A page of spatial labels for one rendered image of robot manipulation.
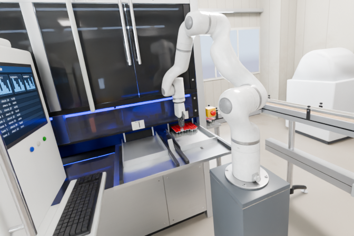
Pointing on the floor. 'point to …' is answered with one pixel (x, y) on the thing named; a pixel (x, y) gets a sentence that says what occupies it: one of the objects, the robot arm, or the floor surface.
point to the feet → (298, 188)
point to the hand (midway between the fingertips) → (181, 123)
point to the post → (199, 86)
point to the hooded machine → (323, 87)
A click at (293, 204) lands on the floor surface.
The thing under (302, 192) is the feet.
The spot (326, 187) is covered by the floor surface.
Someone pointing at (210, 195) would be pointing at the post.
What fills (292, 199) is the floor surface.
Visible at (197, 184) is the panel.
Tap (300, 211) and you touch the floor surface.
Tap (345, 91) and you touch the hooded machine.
